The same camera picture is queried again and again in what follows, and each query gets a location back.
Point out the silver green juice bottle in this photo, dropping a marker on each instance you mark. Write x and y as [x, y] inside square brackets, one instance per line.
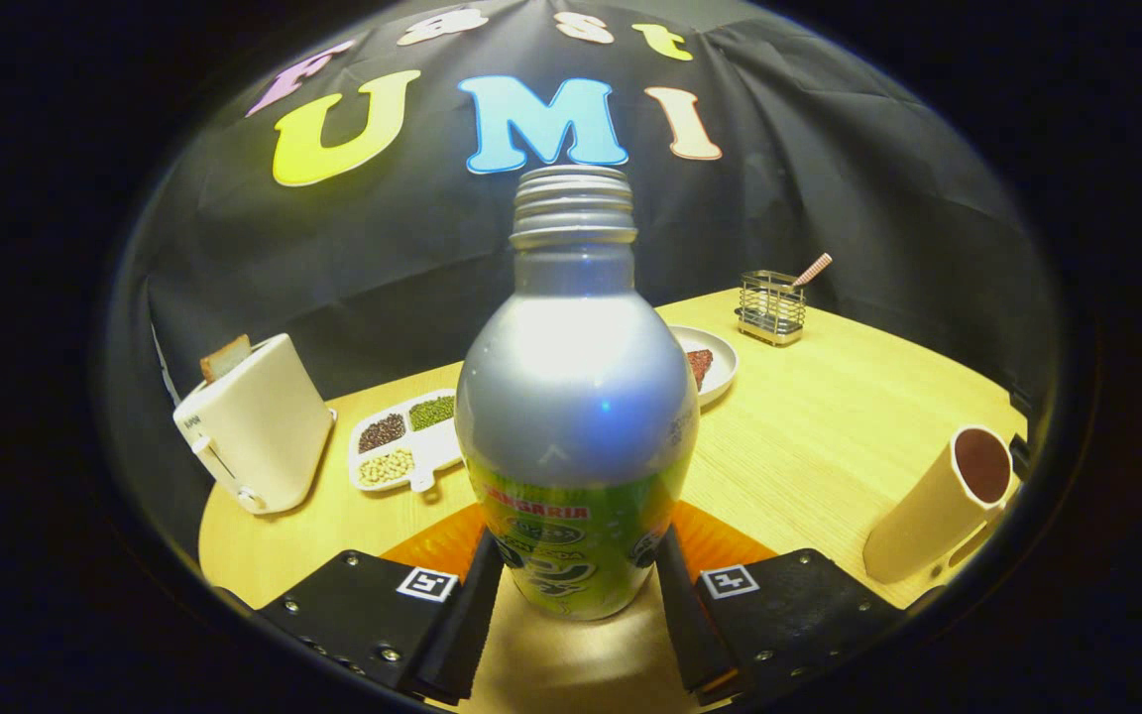
[571, 397]

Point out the round white plate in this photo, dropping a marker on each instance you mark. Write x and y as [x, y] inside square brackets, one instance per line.
[723, 362]

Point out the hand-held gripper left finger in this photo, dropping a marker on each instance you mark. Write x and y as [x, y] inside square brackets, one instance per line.
[467, 625]

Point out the toast slice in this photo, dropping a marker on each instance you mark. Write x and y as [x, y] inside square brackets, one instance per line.
[226, 357]

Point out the wooden table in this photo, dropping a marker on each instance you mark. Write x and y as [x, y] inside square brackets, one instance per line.
[809, 446]

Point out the white divided bean tray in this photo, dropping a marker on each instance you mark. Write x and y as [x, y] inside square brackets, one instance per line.
[402, 446]

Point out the white toaster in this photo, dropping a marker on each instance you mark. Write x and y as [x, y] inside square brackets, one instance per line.
[269, 436]

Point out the striped straw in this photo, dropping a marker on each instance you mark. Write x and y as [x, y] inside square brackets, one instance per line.
[814, 269]

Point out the brown meat slice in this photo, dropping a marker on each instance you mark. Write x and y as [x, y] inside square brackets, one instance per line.
[701, 367]

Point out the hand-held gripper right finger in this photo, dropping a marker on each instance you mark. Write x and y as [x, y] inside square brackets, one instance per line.
[692, 625]

